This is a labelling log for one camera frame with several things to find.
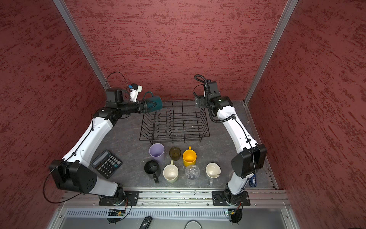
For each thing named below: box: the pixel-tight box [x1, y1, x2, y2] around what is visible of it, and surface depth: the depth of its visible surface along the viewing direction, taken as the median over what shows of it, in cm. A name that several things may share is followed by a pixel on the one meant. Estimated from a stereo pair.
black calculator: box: [90, 149, 123, 179], surface depth 87 cm
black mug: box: [143, 160, 161, 184], surface depth 82 cm
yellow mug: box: [182, 145, 197, 167], surface depth 84 cm
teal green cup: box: [142, 91, 163, 113], surface depth 75 cm
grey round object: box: [184, 219, 203, 229], surface depth 68 cm
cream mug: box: [162, 159, 179, 184], surface depth 78 cm
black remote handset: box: [139, 215, 153, 229], surface depth 66 cm
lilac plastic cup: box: [148, 142, 165, 164], surface depth 83 cm
